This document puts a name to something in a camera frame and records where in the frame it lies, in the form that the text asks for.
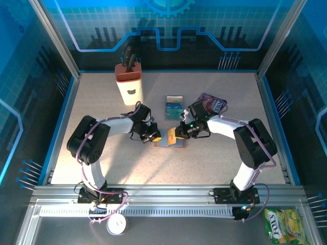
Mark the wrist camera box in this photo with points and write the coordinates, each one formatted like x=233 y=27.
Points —
x=187 y=115
x=152 y=119

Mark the cream knife block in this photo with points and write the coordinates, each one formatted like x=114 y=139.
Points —
x=129 y=94

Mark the aluminium frame post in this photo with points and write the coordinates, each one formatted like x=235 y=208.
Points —
x=55 y=38
x=281 y=38

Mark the white round lid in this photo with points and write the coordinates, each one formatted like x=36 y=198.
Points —
x=116 y=224

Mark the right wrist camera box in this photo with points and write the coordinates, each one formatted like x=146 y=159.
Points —
x=187 y=115

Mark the green credit card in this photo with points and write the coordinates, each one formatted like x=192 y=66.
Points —
x=173 y=111
x=172 y=117

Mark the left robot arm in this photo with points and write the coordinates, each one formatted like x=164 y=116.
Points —
x=88 y=141

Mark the blue credit card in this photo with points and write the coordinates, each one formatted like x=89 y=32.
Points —
x=174 y=105

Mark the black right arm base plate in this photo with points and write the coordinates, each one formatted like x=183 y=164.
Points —
x=222 y=196

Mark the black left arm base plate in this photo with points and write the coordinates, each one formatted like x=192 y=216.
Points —
x=115 y=196

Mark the black electronics box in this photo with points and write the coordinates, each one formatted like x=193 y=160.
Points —
x=241 y=214

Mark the purple candy bag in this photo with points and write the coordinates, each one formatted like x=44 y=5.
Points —
x=217 y=106

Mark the yellow green candy bag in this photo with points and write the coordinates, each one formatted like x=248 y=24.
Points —
x=283 y=225

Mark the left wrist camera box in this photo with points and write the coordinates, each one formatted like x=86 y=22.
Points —
x=152 y=119

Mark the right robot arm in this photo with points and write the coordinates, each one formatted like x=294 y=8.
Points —
x=255 y=144

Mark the gold credit card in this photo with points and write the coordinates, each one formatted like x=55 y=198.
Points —
x=174 y=99
x=170 y=141

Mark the aluminium cross rail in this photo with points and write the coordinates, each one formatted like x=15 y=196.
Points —
x=166 y=192

